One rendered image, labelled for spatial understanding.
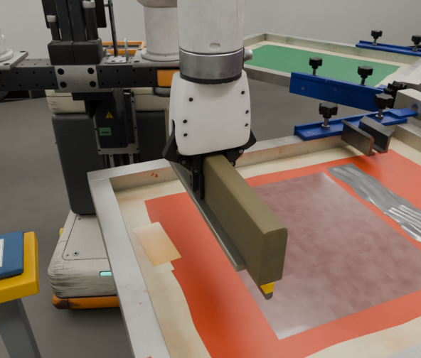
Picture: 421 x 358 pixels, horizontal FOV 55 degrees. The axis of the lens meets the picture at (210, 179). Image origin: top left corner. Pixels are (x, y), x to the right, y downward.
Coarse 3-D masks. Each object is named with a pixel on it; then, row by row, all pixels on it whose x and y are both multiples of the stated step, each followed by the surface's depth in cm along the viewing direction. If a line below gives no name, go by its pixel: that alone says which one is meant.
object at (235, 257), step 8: (176, 168) 63; (184, 176) 61; (184, 184) 60; (192, 192) 58; (192, 200) 58; (200, 200) 56; (200, 208) 55; (208, 208) 55; (208, 216) 53; (208, 224) 52; (216, 224) 52; (216, 232) 50; (224, 232) 50; (224, 240) 49; (224, 248) 48; (232, 248) 48; (232, 256) 47; (240, 256) 47; (232, 264) 47; (240, 264) 46
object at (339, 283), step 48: (288, 240) 68; (336, 240) 68; (384, 240) 68; (192, 288) 59; (240, 288) 59; (288, 288) 59; (336, 288) 59; (384, 288) 59; (240, 336) 52; (288, 336) 52; (336, 336) 52
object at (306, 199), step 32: (352, 160) 92; (384, 160) 92; (256, 192) 81; (288, 192) 81; (320, 192) 81; (352, 192) 81; (416, 192) 81; (192, 224) 72; (288, 224) 72; (320, 224) 72; (192, 256) 65
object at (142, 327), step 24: (264, 144) 91; (288, 144) 92; (312, 144) 94; (336, 144) 97; (408, 144) 99; (120, 168) 82; (144, 168) 82; (168, 168) 83; (96, 192) 74; (120, 216) 68; (120, 240) 63; (120, 264) 58; (120, 288) 54; (144, 288) 54; (144, 312) 51; (144, 336) 48
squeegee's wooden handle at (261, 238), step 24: (168, 120) 67; (216, 168) 51; (216, 192) 51; (240, 192) 46; (216, 216) 53; (240, 216) 45; (264, 216) 42; (240, 240) 46; (264, 240) 40; (264, 264) 42
